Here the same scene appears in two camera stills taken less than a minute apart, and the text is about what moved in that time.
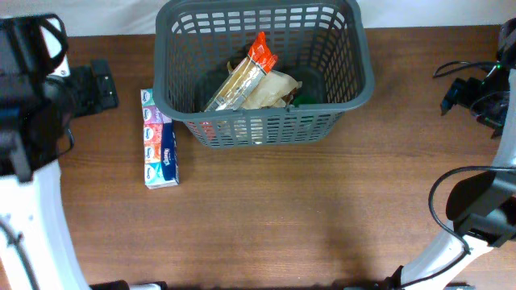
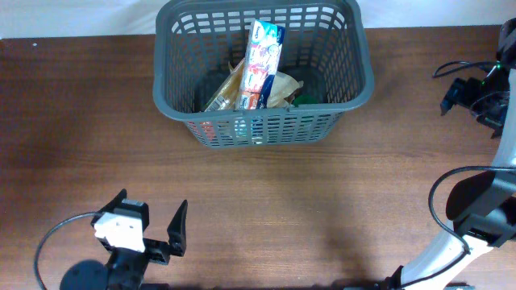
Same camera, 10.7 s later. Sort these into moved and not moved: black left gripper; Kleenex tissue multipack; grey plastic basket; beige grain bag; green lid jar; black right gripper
Moved: Kleenex tissue multipack; black left gripper
Not moved: beige grain bag; grey plastic basket; green lid jar; black right gripper
